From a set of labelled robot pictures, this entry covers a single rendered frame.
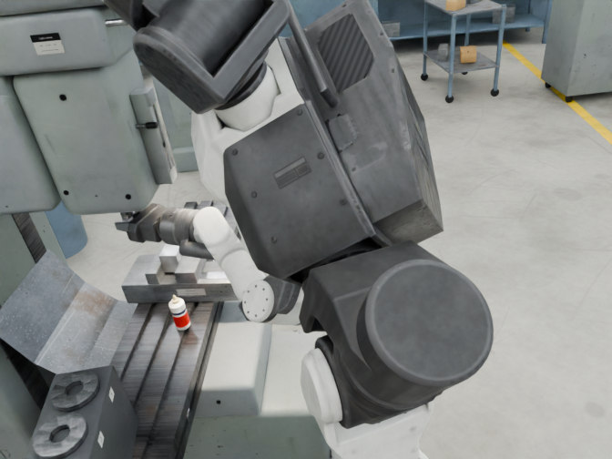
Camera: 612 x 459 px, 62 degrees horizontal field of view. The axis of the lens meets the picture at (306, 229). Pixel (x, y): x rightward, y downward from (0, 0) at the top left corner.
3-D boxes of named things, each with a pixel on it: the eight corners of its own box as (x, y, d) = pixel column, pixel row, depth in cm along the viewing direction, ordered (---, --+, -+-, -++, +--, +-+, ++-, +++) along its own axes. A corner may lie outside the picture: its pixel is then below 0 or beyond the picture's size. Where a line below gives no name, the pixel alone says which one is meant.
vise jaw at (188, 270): (210, 251, 154) (208, 240, 152) (198, 283, 142) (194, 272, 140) (191, 252, 155) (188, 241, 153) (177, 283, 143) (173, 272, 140)
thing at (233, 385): (272, 325, 163) (268, 297, 157) (260, 418, 134) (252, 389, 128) (125, 331, 168) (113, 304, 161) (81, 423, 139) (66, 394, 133)
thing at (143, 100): (178, 176, 117) (153, 86, 105) (173, 184, 113) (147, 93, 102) (160, 177, 117) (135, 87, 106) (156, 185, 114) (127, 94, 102)
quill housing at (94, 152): (173, 171, 126) (137, 38, 108) (148, 216, 109) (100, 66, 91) (100, 177, 127) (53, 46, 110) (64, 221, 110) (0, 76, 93)
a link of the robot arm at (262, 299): (321, 338, 98) (355, 228, 98) (279, 335, 88) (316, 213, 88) (280, 318, 105) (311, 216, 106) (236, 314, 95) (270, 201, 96)
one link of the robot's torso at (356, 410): (472, 385, 55) (426, 287, 59) (357, 428, 52) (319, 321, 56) (434, 402, 66) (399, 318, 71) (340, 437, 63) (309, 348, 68)
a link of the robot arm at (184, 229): (184, 200, 115) (228, 205, 111) (203, 226, 124) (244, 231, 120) (164, 243, 110) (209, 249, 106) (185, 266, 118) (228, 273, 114)
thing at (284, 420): (340, 439, 194) (327, 326, 161) (341, 526, 167) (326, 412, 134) (137, 443, 201) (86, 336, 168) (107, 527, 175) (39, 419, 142)
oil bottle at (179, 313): (192, 320, 140) (183, 290, 134) (188, 330, 136) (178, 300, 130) (178, 321, 140) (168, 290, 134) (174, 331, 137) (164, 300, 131)
